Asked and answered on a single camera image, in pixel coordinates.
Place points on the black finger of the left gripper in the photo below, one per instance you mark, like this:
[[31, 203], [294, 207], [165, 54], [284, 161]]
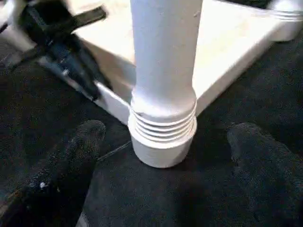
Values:
[[91, 63], [71, 66]]

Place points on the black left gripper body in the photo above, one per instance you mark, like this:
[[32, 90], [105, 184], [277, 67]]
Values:
[[49, 21]]

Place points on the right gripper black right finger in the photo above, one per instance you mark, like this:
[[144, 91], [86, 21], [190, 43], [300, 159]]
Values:
[[272, 184]]

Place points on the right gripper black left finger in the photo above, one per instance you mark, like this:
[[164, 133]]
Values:
[[54, 179]]

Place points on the white plastic table top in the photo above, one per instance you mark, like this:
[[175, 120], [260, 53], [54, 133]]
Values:
[[225, 47]]

